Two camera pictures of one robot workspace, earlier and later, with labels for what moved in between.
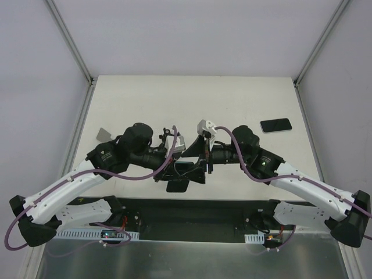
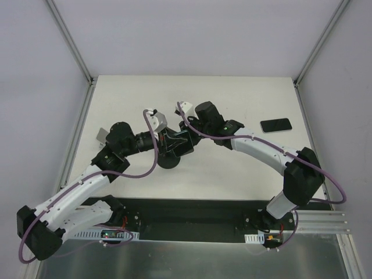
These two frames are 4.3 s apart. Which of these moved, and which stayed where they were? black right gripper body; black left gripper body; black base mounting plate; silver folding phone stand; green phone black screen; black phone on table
Moved: green phone black screen; black right gripper body; black left gripper body
Stayed: black phone on table; black base mounting plate; silver folding phone stand
